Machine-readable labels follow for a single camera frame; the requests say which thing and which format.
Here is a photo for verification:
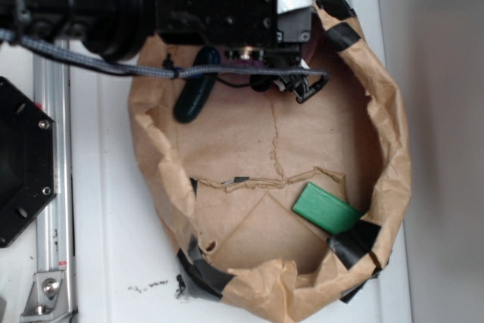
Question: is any grey braided cable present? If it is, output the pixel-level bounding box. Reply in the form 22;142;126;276
0;28;329;79

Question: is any aluminium extrusion rail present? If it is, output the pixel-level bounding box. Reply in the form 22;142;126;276
20;55;78;322

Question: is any metal corner bracket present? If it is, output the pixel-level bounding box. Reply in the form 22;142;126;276
20;270;69;322

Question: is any green wooden block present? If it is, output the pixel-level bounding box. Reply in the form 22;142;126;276
293;182;363;234

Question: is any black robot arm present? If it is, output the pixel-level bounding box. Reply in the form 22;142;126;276
1;0;329;103

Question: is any dark green pickle toy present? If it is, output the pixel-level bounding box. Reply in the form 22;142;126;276
173;46;221;124

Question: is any brown paper bag tray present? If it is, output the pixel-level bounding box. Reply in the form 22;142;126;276
128;0;411;322

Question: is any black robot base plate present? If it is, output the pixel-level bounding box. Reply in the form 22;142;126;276
1;77;56;248

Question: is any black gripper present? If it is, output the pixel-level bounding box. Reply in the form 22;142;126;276
156;0;330;104

